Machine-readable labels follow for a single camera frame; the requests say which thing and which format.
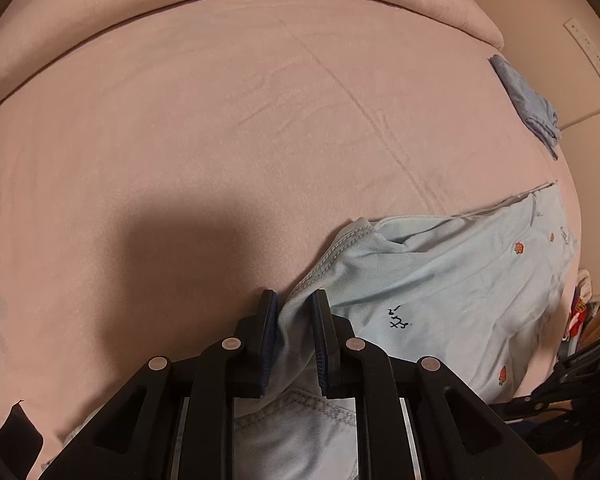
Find colourful printed item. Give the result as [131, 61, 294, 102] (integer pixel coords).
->
[564, 269, 594, 341]

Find light blue strawberry print pants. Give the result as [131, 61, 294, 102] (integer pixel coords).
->
[40, 180, 581, 480]

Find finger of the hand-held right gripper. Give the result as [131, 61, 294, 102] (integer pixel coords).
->
[495, 370, 586, 418]

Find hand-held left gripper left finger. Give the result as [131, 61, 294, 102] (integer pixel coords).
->
[40, 288, 281, 480]

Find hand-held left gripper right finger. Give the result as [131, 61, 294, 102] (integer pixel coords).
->
[310, 289, 546, 480]

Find folded light blue denim garment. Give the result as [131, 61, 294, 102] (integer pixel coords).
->
[489, 54, 562, 161]

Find black cloth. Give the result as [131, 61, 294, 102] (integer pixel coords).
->
[0, 400, 44, 463]

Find white wall power strip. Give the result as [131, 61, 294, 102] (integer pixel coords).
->
[564, 16, 600, 100]

